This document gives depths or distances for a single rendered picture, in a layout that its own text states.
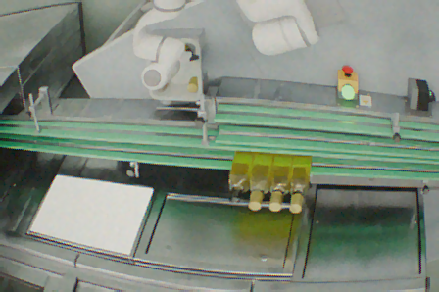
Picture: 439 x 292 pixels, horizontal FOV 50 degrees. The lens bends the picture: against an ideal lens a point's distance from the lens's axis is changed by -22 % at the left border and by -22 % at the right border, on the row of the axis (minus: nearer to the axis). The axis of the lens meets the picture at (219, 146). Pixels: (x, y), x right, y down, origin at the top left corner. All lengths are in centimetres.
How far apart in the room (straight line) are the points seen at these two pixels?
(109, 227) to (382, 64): 103
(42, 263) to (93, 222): 27
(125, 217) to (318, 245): 61
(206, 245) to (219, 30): 65
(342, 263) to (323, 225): 19
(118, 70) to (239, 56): 42
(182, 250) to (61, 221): 44
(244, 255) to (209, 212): 22
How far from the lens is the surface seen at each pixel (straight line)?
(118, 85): 196
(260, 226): 170
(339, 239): 171
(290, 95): 173
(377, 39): 172
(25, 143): 207
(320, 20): 167
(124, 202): 182
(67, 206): 186
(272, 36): 136
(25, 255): 178
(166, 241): 167
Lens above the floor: 230
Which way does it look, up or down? 51 degrees down
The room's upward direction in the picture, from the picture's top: 163 degrees counter-clockwise
